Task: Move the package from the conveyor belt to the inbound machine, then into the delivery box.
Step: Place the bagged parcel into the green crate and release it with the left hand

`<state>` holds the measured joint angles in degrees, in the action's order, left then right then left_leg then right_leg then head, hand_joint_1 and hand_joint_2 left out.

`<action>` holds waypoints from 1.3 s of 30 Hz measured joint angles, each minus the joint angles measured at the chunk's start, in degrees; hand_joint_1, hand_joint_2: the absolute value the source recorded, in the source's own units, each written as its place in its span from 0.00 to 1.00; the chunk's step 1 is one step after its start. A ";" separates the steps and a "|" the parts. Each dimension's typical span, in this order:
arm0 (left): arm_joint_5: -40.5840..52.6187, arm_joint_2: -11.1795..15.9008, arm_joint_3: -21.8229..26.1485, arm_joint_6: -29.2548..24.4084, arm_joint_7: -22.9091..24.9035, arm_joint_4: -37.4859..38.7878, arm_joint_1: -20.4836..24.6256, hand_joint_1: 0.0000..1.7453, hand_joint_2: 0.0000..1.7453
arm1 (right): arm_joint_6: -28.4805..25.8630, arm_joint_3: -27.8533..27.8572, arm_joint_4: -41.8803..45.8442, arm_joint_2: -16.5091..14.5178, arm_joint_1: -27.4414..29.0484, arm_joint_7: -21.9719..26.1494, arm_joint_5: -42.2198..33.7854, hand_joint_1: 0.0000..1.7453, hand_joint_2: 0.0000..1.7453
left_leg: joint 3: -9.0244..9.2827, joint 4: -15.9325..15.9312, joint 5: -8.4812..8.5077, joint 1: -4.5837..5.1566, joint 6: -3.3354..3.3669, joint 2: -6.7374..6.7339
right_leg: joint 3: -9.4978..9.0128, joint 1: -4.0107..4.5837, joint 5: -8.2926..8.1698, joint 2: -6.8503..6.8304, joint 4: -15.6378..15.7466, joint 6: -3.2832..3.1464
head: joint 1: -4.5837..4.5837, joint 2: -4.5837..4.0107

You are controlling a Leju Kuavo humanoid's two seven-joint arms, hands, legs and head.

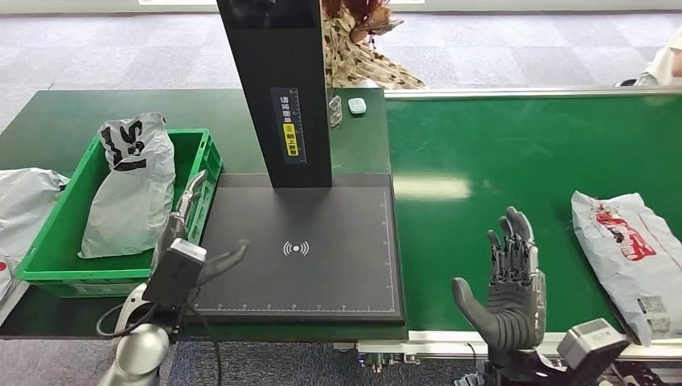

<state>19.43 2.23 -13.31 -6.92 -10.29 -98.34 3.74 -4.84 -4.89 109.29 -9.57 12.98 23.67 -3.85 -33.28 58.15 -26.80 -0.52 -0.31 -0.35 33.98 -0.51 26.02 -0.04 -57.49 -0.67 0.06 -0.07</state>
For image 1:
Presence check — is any black inbound scanner machine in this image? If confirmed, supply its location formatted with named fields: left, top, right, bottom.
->
left=186, top=0, right=406, bottom=326

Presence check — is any dark green table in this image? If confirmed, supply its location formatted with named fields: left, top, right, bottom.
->
left=0, top=88, right=410, bottom=342

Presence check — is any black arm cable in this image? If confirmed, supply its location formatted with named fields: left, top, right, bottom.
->
left=96, top=301, right=222, bottom=386
left=466, top=340, right=486, bottom=374

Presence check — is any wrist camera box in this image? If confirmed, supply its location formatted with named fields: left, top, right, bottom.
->
left=142, top=238, right=207, bottom=306
left=557, top=318, right=631, bottom=386

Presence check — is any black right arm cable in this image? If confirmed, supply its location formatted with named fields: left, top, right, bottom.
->
left=466, top=340, right=486, bottom=374

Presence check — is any metal conveyor motor bracket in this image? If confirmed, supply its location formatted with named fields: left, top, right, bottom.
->
left=358, top=343, right=422, bottom=374

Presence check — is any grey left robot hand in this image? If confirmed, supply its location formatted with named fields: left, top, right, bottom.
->
left=151, top=169, right=250, bottom=291

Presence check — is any person in white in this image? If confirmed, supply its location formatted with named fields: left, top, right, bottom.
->
left=615, top=29, right=682, bottom=88

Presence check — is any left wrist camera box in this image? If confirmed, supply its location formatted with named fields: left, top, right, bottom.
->
left=142, top=238, right=207, bottom=306

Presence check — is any white package with red print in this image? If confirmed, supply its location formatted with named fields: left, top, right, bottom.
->
left=571, top=191, right=682, bottom=347

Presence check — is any grey poly mailer bag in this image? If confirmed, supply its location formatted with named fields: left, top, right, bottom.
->
left=0, top=168, right=70, bottom=313

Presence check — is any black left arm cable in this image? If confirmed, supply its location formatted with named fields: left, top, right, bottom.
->
left=96, top=301, right=222, bottom=386

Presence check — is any white package with black print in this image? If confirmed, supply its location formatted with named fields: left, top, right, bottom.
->
left=78, top=112, right=177, bottom=260

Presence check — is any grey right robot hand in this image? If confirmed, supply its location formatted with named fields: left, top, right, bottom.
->
left=451, top=206, right=548, bottom=353

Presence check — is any green plastic crate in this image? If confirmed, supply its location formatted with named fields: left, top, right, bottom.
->
left=14, top=128, right=224, bottom=298

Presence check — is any smartphone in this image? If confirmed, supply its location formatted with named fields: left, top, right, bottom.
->
left=358, top=18, right=406, bottom=34

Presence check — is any green conveyor belt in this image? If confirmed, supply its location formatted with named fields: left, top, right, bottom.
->
left=386, top=96, right=682, bottom=334

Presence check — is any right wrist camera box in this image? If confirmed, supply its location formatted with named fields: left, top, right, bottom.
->
left=557, top=318, right=631, bottom=386

